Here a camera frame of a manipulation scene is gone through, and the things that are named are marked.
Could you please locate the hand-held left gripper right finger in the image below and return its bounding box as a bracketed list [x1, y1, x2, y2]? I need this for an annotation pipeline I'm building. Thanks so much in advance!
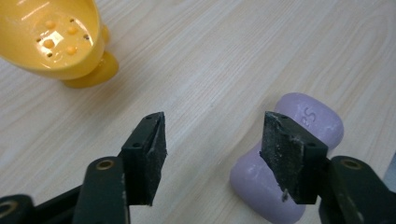
[259, 111, 396, 224]

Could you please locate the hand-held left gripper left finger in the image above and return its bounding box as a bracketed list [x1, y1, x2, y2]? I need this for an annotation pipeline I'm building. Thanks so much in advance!
[72, 111, 168, 224]

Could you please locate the purple dumbbell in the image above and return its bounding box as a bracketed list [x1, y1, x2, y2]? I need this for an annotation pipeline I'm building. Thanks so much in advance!
[229, 91, 345, 224]

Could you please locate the yellow plastic goblet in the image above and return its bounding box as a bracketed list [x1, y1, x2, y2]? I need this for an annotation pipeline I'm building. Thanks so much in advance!
[0, 0, 120, 89]

